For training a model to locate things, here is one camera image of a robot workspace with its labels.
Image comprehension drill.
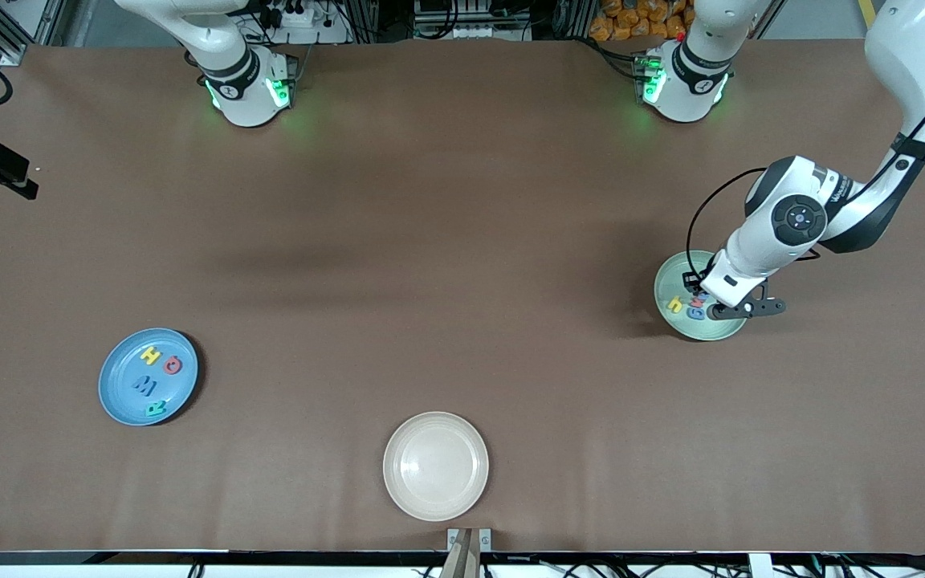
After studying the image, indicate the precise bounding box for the black table edge rail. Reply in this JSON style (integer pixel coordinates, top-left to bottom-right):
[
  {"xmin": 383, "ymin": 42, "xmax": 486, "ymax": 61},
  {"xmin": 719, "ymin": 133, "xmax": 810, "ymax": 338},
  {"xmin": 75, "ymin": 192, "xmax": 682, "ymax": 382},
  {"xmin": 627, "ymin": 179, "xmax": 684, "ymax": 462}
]
[{"xmin": 0, "ymin": 549, "xmax": 925, "ymax": 564}]

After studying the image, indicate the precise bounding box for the blue plate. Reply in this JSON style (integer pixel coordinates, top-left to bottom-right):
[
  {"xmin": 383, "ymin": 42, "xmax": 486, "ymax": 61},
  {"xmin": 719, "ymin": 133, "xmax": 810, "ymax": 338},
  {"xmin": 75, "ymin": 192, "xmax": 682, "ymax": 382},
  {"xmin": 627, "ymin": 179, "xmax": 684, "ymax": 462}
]
[{"xmin": 98, "ymin": 328, "xmax": 199, "ymax": 427}]

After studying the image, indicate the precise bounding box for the brown table cover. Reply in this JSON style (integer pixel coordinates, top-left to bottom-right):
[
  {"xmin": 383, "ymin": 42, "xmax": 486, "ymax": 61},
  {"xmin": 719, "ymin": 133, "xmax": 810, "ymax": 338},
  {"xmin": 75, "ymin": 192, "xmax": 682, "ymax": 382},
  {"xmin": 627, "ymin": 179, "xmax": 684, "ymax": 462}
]
[{"xmin": 0, "ymin": 39, "xmax": 925, "ymax": 555}]

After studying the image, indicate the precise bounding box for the green plate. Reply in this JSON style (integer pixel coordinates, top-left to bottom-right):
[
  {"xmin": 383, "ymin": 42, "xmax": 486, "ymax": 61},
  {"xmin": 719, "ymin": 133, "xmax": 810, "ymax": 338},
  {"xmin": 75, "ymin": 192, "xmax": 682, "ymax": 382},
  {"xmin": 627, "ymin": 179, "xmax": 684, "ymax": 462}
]
[{"xmin": 654, "ymin": 250, "xmax": 752, "ymax": 342}]

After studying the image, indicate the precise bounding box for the orange objects pile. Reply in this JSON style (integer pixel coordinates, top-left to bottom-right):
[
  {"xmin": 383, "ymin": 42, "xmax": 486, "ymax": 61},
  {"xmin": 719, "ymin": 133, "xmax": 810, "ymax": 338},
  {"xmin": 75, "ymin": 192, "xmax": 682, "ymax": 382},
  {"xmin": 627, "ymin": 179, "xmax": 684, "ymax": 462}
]
[{"xmin": 589, "ymin": 0, "xmax": 692, "ymax": 43}]

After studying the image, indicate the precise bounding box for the white power strip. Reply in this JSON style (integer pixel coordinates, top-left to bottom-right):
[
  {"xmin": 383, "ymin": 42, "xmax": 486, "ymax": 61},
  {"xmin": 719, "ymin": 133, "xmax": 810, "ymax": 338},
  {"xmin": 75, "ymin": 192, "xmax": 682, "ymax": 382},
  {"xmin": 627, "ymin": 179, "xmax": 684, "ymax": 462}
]
[{"xmin": 238, "ymin": 0, "xmax": 353, "ymax": 45}]

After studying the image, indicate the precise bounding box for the aluminium frame post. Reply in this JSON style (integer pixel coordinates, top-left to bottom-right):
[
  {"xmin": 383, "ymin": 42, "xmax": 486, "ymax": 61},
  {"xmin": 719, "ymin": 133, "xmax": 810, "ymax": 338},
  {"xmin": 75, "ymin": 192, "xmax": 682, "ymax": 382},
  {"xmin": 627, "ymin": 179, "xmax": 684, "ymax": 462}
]
[{"xmin": 0, "ymin": 0, "xmax": 58, "ymax": 67}]

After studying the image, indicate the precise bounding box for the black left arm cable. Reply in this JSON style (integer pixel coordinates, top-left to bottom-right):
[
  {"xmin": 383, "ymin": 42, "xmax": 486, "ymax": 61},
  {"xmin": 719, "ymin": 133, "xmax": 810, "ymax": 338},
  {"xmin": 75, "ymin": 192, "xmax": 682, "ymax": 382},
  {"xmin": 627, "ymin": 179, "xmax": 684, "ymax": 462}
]
[{"xmin": 685, "ymin": 56, "xmax": 925, "ymax": 278}]

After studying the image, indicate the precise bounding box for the beige plate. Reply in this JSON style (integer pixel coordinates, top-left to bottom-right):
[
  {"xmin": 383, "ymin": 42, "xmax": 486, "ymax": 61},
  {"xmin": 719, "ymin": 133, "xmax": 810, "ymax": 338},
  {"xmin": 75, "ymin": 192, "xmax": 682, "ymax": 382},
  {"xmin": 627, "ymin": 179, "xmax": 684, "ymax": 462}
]
[{"xmin": 382, "ymin": 411, "xmax": 490, "ymax": 523}]

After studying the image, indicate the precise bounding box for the metal mounting bracket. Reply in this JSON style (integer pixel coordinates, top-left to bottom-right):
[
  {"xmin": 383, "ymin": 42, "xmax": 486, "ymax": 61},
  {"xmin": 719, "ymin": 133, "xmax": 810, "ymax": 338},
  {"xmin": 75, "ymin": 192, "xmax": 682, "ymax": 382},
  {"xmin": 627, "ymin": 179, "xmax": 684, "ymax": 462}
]
[{"xmin": 446, "ymin": 527, "xmax": 493, "ymax": 553}]

